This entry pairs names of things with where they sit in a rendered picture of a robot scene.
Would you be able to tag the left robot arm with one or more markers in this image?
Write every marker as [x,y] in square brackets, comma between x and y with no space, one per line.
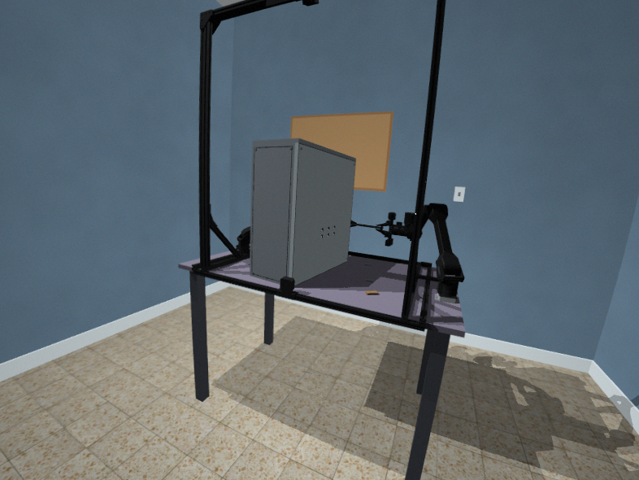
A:
[244,244]

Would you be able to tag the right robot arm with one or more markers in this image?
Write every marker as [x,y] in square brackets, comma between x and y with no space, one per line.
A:
[447,262]

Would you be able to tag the tall grey cabinet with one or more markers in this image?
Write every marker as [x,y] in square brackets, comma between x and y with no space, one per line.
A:
[271,205]

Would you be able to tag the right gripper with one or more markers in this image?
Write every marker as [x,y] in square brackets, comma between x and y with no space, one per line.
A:
[396,229]

